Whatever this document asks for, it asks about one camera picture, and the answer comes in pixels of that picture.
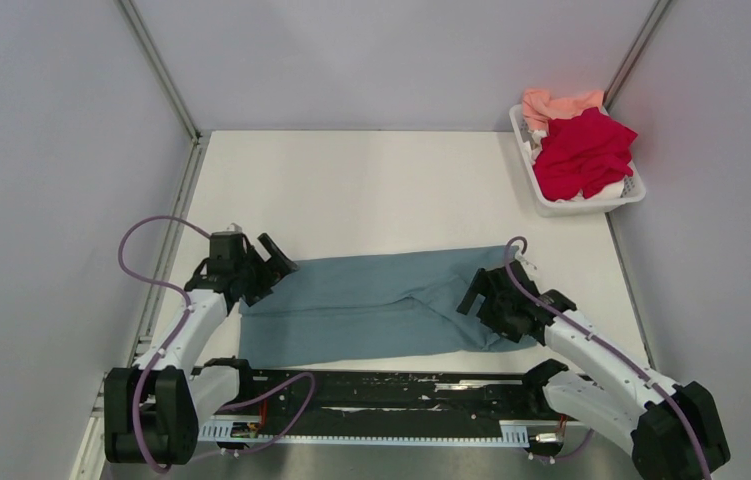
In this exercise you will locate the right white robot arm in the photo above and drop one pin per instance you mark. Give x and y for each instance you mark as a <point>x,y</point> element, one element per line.
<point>669,430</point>

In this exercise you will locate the left aluminium frame post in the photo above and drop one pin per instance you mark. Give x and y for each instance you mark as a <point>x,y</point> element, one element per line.
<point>142,34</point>

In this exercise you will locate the aluminium frame post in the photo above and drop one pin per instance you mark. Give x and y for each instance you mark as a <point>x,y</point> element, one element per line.
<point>142,34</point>
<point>646,32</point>

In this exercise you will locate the peach orange t-shirt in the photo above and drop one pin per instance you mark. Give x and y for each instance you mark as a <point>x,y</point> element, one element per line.
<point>539,106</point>

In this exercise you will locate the white slotted cable duct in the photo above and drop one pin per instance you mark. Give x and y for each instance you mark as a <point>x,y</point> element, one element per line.
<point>510,435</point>

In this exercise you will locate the aluminium front rail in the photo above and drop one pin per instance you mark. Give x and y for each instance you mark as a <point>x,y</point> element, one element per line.
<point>541,392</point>

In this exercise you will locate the teal blue t-shirt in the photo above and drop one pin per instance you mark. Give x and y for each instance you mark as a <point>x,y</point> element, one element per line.
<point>371,307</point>

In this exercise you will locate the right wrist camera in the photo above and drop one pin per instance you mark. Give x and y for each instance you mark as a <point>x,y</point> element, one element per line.
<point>526,264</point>

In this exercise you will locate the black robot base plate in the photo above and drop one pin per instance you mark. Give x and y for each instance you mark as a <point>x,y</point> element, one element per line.
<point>287,411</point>

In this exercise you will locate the red t-shirt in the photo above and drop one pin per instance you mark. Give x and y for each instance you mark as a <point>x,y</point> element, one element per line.
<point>582,155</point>

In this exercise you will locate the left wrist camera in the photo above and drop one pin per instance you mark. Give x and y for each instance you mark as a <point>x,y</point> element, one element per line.
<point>234,228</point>

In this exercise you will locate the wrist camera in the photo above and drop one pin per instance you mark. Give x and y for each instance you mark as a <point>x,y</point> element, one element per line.
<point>526,264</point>
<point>234,228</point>

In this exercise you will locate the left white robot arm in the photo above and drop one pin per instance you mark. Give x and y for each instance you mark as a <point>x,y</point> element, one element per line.
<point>153,409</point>

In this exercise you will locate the right aluminium frame post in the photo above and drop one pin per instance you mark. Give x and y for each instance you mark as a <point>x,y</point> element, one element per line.
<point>646,32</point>

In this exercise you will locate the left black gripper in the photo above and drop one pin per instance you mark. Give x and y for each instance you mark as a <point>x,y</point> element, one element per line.
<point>277,260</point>

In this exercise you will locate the white plastic laundry basket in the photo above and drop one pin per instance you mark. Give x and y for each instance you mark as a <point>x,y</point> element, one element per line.
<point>634,189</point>

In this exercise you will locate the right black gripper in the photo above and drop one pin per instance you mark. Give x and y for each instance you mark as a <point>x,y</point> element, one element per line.
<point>479,285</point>

